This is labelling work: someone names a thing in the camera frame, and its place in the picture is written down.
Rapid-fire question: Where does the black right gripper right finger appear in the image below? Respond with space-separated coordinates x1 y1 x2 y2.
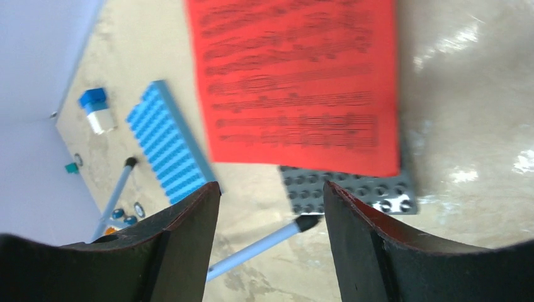
324 182 533 301

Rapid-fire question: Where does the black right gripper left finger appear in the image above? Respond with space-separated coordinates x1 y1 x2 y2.
1 182 221 301

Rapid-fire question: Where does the light blue music stand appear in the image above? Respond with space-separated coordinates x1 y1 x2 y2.
91 157 320 284

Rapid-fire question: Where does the orange toy microphone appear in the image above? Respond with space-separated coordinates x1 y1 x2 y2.
103 226 118 236

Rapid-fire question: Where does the toy brick car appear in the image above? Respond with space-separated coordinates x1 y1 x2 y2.
110 208 138 228

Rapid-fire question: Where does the light blue building baseplate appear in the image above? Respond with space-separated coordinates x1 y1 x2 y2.
126 80 216 204

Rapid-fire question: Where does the grey building baseplate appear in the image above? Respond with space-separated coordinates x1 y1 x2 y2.
278 133 419 216

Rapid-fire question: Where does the teal curved block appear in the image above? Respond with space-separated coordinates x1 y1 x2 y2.
64 162 79 174

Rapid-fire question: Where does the blue and white brick stack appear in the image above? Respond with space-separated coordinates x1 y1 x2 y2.
79 87 116 135

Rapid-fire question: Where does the black ring marker near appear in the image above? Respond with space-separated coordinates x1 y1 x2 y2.
133 202 145 218

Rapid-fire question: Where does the black ring marker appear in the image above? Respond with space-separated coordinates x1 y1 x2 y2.
74 153 84 167
133 202 145 218

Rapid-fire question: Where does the black ring marker far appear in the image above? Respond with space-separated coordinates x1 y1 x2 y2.
74 153 84 167

